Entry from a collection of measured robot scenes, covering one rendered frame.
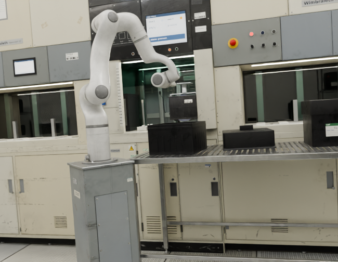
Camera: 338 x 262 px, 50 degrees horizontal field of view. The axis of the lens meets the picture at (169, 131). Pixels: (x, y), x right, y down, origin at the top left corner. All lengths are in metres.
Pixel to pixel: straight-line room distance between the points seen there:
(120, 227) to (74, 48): 1.45
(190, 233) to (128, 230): 0.79
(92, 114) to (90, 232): 0.60
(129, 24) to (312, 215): 1.65
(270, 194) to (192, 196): 0.53
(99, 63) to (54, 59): 1.00
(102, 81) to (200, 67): 0.81
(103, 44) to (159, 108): 1.57
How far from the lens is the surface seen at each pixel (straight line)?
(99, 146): 1.90
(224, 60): 2.47
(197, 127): 2.07
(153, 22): 2.62
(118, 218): 1.91
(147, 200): 2.66
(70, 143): 2.84
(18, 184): 3.14
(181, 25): 2.56
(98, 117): 1.89
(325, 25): 2.52
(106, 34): 1.95
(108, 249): 1.93
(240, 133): 2.08
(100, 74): 1.90
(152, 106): 3.50
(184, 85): 2.79
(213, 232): 2.62
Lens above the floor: 1.00
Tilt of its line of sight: 3 degrees down
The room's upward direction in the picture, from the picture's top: 4 degrees counter-clockwise
